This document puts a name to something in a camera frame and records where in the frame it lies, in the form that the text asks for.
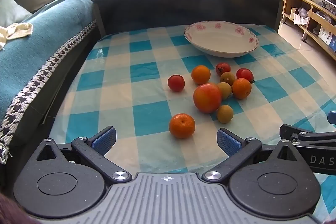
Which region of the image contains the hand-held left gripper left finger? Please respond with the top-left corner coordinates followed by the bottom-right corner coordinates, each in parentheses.
top-left (34, 126), bottom-right (133, 185)

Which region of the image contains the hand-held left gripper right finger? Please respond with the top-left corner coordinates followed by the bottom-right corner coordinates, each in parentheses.
top-left (202, 128), bottom-right (300, 184)

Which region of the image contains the small yellow-green fruit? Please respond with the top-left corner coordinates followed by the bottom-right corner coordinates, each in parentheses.
top-left (220, 72), bottom-right (236, 86)
top-left (217, 82), bottom-right (232, 100)
top-left (217, 105), bottom-right (234, 124)

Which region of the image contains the large red-orange apple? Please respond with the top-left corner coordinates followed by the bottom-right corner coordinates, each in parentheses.
top-left (193, 83), bottom-right (222, 114)

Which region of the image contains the orange mandarin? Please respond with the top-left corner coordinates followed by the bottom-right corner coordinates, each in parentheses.
top-left (169, 113), bottom-right (196, 139)
top-left (191, 65), bottom-right (211, 85)
top-left (232, 78), bottom-right (252, 100)

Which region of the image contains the red tomato with stem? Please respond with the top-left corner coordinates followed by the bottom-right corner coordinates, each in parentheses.
top-left (236, 68), bottom-right (255, 84)

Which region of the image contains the white floral rimmed bowl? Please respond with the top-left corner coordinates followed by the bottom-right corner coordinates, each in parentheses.
top-left (184, 21), bottom-right (259, 58)

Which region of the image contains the blue white checkered tablecloth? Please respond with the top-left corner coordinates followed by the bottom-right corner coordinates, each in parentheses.
top-left (49, 22), bottom-right (336, 215)

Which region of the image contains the blue and white box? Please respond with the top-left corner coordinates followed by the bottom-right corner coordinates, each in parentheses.
top-left (318, 27), bottom-right (336, 53)

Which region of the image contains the wooden shelf unit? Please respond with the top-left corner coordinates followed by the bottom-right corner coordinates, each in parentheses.
top-left (266, 0), bottom-right (336, 61)

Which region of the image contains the blue blanket with houndstooth border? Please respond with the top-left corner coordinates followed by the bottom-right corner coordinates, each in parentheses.
top-left (0, 0), bottom-right (98, 165)

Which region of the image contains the maroon clothing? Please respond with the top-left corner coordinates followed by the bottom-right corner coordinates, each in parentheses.
top-left (0, 194), bottom-right (34, 224)

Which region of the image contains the cream cloth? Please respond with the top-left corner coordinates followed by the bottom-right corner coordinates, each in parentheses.
top-left (0, 22), bottom-right (34, 51)

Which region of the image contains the dark raised counter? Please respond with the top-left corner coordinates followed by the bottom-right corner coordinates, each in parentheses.
top-left (90, 0), bottom-right (287, 38)

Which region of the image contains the grey-green pillow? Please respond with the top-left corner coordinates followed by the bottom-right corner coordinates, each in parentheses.
top-left (0, 0), bottom-right (32, 28)

